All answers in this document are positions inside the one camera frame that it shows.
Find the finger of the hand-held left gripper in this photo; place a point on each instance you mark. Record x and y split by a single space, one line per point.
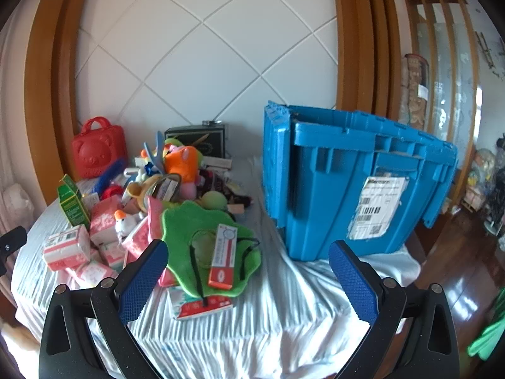
14 241

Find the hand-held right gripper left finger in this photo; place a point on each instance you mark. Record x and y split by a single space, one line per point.
144 280

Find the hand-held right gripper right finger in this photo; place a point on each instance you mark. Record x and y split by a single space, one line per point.
355 284

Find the white goose plush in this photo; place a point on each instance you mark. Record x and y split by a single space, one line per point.
123 223

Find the green medicine box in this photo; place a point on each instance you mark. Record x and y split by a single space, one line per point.
73 205

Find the green plush mat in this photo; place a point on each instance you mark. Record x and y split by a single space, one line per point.
185 225

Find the pile of pink packets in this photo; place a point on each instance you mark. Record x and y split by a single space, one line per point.
106 215

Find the blue plastic crate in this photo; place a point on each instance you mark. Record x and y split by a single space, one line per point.
327 189

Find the white and red tissue packet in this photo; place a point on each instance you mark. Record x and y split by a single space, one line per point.
203 306

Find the red and white tube box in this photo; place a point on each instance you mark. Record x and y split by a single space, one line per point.
223 260

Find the brown bear plush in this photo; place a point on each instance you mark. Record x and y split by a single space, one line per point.
138 193

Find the red round toy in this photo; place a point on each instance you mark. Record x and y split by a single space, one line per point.
112 192

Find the green ball plush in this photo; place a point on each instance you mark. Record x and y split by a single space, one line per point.
215 200

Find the blue fuzzy stick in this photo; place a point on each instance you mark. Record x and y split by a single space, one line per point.
110 173

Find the pale curtain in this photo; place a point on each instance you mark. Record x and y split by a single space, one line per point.
15 126

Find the red bear-faced plastic case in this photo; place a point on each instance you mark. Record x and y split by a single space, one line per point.
98 154

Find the maroon patterned cloth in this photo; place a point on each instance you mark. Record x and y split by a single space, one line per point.
221 185

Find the orange plush toy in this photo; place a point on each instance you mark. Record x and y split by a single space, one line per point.
181 164

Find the light blue plastic toy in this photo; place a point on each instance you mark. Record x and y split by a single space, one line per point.
154 154

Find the white cardboard box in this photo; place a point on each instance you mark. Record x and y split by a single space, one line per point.
219 164

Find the lime green plush toy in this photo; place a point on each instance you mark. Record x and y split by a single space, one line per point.
173 143

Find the green cloth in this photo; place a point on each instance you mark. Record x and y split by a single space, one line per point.
489 339

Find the black gift box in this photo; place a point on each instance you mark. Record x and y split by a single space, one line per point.
213 144

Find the rolled patterned carpet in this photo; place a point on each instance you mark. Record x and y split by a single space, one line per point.
414 94

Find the wooden slatted partition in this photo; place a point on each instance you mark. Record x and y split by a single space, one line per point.
449 47

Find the wooden wall trim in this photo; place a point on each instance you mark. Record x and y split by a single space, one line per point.
363 47
47 87

